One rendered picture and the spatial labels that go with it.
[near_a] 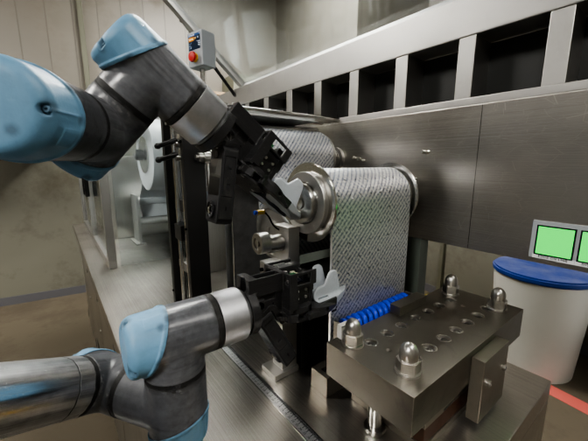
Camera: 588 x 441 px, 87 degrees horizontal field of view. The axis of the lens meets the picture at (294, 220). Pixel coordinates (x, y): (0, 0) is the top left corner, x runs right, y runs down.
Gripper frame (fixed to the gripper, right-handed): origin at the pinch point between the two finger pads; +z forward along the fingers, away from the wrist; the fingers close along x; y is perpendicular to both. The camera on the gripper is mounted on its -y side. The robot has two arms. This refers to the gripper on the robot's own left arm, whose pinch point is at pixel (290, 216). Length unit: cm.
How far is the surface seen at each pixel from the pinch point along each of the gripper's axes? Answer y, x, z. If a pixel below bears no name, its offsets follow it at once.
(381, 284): 0.3, -6.2, 25.0
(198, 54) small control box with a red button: 35, 53, -22
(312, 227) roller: 0.6, -2.6, 3.7
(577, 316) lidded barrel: 67, -13, 200
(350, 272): -2.1, -6.1, 14.4
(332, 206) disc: 4.5, -6.6, 1.8
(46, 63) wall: 59, 332, -81
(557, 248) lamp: 18.9, -30.5, 31.1
